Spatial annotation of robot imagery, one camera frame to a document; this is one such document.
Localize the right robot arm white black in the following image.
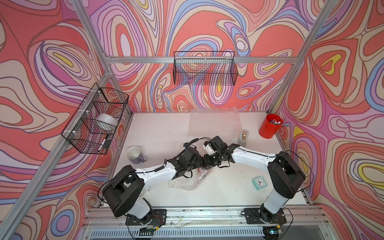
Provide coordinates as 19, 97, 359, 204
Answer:
203, 142, 306, 223

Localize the black wire basket back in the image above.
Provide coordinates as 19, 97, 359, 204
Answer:
173, 50, 239, 86

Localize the bubble wrap sheet around mug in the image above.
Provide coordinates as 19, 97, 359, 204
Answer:
168, 167, 212, 191

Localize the lavender ceramic mug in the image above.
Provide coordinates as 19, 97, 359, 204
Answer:
126, 146, 146, 164

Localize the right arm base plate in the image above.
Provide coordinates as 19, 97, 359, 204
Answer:
241, 207, 287, 225

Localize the black wire basket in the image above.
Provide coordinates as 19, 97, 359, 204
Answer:
61, 84, 129, 155
173, 50, 239, 86

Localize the flat bubble wrap sheet stack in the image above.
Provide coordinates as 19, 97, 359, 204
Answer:
188, 108, 243, 142

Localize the small green alarm clock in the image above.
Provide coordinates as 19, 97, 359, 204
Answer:
252, 176, 268, 191

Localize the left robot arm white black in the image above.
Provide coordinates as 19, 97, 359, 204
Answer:
102, 147, 207, 219

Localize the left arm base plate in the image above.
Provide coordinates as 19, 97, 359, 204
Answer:
126, 209, 167, 227

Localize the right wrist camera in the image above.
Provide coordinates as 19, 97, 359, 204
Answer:
204, 136, 228, 155

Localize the black wire basket left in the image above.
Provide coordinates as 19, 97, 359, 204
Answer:
61, 84, 129, 155

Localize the red pen holder cup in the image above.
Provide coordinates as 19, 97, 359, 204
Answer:
259, 114, 284, 139

